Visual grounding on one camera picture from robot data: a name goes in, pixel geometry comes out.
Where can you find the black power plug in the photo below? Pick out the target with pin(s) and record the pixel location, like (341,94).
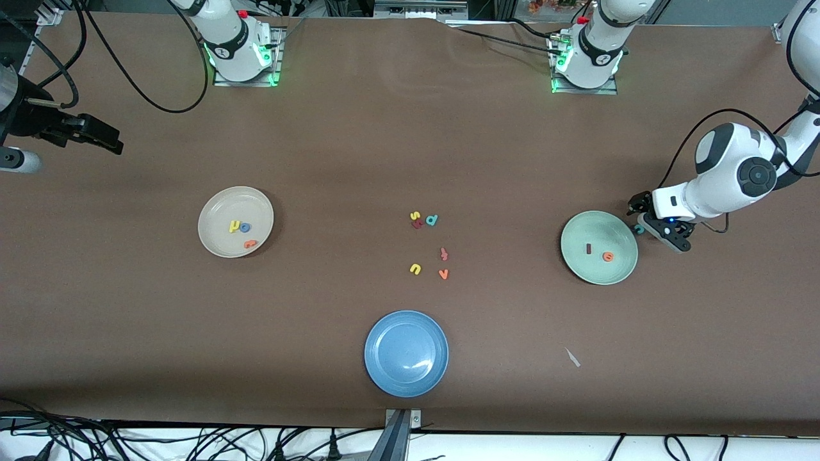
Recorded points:
(333,448)
(279,452)

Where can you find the aluminium frame rail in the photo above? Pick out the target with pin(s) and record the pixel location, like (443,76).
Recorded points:
(778,32)
(50,16)

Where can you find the brown plate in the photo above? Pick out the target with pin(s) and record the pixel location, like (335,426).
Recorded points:
(224,205)

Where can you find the white paper scrap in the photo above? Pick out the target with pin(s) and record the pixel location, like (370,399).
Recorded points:
(573,358)

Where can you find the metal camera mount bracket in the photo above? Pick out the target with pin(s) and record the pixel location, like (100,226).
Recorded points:
(397,442)

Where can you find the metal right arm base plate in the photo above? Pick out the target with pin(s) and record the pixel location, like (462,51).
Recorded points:
(277,51)

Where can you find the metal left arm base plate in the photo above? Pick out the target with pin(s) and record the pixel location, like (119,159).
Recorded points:
(608,88)

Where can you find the blue plate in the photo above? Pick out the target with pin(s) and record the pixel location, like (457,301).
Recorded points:
(406,353)

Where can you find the orange flowers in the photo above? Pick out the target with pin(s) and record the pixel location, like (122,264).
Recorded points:
(551,5)

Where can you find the green plate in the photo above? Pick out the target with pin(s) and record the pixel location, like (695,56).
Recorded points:
(599,248)

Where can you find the grey metal device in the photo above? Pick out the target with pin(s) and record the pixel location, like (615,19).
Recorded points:
(416,8)

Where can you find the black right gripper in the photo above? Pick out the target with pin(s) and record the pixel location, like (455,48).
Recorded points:
(29,119)

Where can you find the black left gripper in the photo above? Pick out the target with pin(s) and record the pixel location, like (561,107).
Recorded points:
(641,204)

